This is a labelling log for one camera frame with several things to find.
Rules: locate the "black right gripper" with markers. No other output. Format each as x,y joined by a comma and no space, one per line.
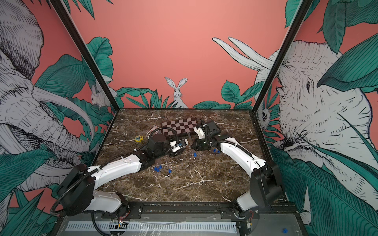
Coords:
198,147

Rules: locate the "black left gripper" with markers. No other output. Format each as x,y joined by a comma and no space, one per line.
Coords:
173,154

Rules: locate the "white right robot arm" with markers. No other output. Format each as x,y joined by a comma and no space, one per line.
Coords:
266,183

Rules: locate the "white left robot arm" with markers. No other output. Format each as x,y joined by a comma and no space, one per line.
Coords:
79,190

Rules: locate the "brown checkered chess board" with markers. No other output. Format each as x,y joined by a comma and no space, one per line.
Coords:
183,126

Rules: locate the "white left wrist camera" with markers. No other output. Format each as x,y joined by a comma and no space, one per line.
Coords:
178,146

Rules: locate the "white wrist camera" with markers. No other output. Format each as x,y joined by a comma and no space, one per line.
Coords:
178,146
199,131

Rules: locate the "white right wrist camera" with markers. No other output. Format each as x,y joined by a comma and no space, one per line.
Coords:
199,131

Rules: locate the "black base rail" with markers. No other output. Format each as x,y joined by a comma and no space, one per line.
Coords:
226,210

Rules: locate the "white slotted cable duct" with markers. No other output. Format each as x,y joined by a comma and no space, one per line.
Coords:
135,226

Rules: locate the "black frame post right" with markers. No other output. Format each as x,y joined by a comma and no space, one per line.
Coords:
290,36

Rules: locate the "black frame post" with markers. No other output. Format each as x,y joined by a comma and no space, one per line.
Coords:
290,36
66,19

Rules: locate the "black frame post left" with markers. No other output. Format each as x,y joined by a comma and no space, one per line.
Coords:
66,19

